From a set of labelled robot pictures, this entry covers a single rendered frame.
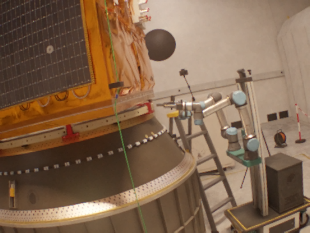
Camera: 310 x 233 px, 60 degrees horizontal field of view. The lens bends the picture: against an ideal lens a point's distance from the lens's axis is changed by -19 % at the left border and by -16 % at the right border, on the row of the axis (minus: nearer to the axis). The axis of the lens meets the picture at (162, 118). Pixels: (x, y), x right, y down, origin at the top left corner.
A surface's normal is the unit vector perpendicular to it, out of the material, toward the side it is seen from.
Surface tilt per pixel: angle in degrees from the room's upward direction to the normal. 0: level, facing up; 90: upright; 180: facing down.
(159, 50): 90
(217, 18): 90
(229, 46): 90
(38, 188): 62
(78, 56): 90
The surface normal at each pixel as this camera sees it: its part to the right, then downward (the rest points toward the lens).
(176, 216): 0.80, -0.11
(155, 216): 0.66, -0.07
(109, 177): 0.36, -0.47
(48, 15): -0.09, 0.11
